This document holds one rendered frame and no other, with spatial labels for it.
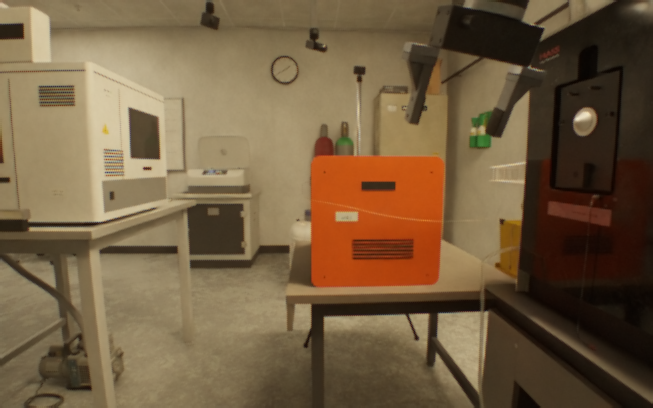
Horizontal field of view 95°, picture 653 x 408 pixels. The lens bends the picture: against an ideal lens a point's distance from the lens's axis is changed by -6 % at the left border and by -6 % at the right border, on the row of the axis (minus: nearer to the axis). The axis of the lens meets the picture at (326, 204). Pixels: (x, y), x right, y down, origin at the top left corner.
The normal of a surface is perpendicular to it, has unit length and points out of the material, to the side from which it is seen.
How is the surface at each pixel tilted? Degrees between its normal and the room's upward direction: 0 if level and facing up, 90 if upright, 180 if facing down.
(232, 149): 105
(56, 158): 90
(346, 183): 90
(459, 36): 114
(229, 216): 90
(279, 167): 90
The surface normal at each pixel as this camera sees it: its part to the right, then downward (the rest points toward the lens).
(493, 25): 0.08, 0.50
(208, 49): 0.05, 0.11
